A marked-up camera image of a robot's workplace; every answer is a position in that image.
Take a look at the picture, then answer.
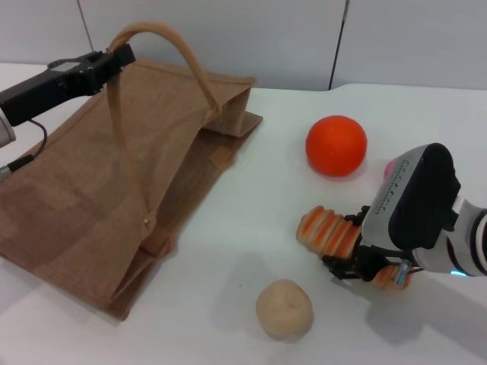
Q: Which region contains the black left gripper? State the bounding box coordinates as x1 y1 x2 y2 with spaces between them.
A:
0 43 137 128

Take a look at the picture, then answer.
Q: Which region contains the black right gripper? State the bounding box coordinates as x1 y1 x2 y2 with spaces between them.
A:
321 206 405 283

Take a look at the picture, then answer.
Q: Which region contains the orange striped bread loaf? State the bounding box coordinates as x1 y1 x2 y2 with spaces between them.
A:
295 205 412 293

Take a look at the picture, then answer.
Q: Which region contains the brown woven handbag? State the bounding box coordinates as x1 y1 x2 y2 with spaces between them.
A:
0 21 264 322

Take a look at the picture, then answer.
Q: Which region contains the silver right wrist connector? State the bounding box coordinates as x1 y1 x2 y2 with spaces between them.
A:
393 261 415 287

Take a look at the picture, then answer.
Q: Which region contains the beige round bun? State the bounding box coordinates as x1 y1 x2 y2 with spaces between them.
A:
255 278 315 341

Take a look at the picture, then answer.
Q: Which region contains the orange ball fruit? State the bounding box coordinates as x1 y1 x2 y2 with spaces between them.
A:
305 115 368 177

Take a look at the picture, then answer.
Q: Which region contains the grey black wrist camera housing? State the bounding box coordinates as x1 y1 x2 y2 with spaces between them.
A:
360 142 462 252

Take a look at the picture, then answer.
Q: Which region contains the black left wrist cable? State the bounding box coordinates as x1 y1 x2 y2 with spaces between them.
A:
0 119 49 176

